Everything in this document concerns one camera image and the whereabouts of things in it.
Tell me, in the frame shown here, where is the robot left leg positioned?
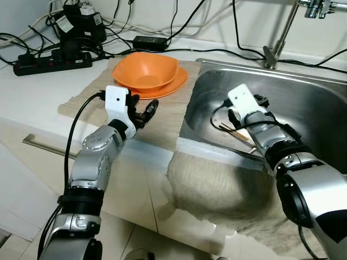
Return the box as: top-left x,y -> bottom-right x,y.
122,248 -> 156,260

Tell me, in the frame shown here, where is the thin black wall cable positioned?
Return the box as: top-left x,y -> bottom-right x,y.
232,0 -> 266,57

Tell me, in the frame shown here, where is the black plug adapter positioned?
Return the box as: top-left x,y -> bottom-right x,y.
57,41 -> 83,59

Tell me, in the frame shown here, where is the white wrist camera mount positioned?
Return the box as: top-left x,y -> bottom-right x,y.
105,85 -> 134,131
227,84 -> 262,119

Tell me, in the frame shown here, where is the thick black adapter cable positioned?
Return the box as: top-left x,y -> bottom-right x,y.
163,0 -> 209,41

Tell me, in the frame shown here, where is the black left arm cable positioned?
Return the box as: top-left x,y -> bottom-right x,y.
37,92 -> 106,255

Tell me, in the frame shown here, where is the flat black power adapter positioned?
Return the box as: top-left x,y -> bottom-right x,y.
133,35 -> 169,52

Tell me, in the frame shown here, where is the black power strip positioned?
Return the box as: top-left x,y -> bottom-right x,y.
13,51 -> 93,77

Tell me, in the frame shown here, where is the steel cabinet handle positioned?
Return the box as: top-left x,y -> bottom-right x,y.
23,134 -> 74,161

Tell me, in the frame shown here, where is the black counter cable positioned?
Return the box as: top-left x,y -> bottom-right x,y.
163,46 -> 347,74

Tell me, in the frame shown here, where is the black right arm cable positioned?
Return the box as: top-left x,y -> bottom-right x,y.
210,103 -> 304,158

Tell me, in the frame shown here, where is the black box with white labels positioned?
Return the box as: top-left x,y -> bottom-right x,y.
54,3 -> 107,45

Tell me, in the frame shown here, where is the stainless steel sink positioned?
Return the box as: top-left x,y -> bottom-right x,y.
178,58 -> 347,175

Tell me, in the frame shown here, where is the orange plastic bowl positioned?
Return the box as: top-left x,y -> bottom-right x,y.
112,52 -> 179,93

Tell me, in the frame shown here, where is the orange plastic plate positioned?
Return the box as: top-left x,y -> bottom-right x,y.
122,65 -> 189,100

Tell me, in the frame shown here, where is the steel sink faucet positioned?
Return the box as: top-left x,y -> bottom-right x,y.
262,0 -> 347,69

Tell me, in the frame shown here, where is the beige draped cloth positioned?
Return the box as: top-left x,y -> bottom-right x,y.
164,151 -> 347,256

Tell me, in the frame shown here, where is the brown wooden chopstick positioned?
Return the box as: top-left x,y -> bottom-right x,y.
233,129 -> 255,142
219,123 -> 253,144

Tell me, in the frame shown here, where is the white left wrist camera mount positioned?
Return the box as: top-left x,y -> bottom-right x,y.
105,85 -> 134,131

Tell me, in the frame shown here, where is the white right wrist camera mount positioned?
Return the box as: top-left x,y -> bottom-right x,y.
227,84 -> 262,119

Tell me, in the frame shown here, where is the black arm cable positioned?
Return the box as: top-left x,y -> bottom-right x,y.
210,103 -> 304,158
37,92 -> 106,255

